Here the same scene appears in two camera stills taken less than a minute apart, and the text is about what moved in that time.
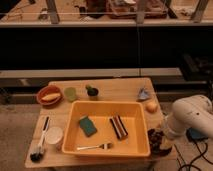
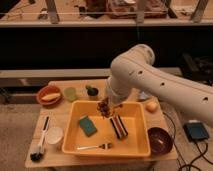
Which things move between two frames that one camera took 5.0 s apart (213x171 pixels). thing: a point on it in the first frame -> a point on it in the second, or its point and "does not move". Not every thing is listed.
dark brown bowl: (159, 144) does not move
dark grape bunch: (154, 138) -> (105, 107)
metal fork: (104, 146) does not move
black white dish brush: (37, 156) does not move
